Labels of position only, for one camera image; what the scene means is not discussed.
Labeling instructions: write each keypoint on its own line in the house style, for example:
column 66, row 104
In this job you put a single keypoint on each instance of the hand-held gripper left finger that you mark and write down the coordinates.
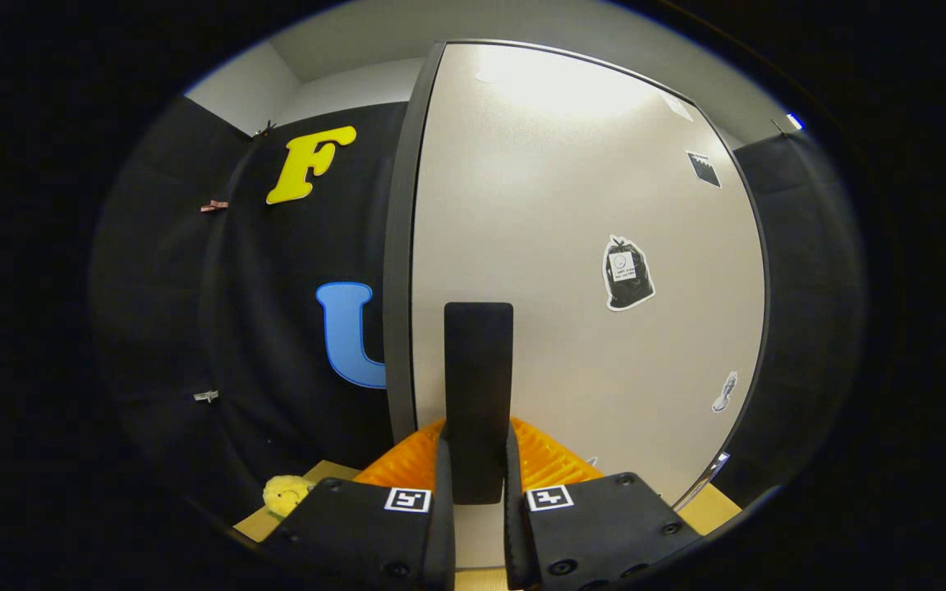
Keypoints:
column 444, row 525

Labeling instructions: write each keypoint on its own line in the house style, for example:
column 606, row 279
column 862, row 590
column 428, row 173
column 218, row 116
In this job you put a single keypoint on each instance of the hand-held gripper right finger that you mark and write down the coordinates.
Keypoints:
column 514, row 525

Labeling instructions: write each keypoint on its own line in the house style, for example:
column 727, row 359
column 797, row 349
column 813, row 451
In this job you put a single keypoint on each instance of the dark grey shoe cabinet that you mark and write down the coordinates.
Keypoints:
column 399, row 246

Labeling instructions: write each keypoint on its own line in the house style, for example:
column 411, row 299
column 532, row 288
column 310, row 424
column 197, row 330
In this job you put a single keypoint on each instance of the beige shoe cabinet door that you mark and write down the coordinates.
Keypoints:
column 539, row 205

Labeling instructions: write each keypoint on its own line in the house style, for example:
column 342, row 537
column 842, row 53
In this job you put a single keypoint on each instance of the yellow pineapple plush toy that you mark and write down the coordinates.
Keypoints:
column 286, row 494

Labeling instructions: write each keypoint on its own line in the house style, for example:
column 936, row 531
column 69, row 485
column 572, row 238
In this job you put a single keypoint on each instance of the black backdrop cloth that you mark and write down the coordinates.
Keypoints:
column 276, row 328

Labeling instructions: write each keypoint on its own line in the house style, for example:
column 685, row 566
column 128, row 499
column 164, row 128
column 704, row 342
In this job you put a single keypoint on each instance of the silver clip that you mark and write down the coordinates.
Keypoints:
column 206, row 396

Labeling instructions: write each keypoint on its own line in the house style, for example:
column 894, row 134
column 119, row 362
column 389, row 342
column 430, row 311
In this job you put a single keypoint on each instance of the red clip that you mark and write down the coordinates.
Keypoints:
column 213, row 205

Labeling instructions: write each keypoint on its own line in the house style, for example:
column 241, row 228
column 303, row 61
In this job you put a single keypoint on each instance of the black clip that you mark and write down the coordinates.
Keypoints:
column 264, row 129

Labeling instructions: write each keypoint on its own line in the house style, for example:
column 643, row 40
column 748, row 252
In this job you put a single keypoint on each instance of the small ceiling light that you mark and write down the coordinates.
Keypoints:
column 794, row 121

